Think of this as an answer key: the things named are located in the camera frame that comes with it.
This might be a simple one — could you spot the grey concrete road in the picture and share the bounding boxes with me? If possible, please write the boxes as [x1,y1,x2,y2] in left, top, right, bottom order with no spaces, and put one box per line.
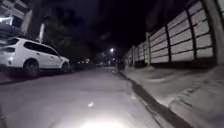
[0,66,162,128]

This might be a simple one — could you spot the dark kerb gutter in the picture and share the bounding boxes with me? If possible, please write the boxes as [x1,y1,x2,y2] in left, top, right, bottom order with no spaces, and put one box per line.
[114,69,194,128]

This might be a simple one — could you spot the dark trees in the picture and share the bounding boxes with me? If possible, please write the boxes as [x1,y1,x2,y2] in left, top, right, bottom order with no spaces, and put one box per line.
[33,0,101,66]

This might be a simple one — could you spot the grey concrete sidewalk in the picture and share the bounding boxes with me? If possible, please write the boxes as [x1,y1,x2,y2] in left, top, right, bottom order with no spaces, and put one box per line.
[118,65,224,128]

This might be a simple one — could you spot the white car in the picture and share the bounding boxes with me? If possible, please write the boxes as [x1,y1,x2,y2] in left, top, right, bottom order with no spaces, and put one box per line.
[0,36,72,79]

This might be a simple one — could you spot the building with lit windows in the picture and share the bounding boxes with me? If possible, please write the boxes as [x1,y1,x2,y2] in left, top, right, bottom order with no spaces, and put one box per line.
[0,0,46,44]

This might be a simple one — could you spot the pale slatted fence wall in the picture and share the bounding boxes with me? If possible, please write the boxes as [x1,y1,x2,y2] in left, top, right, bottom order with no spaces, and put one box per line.
[123,0,224,67]

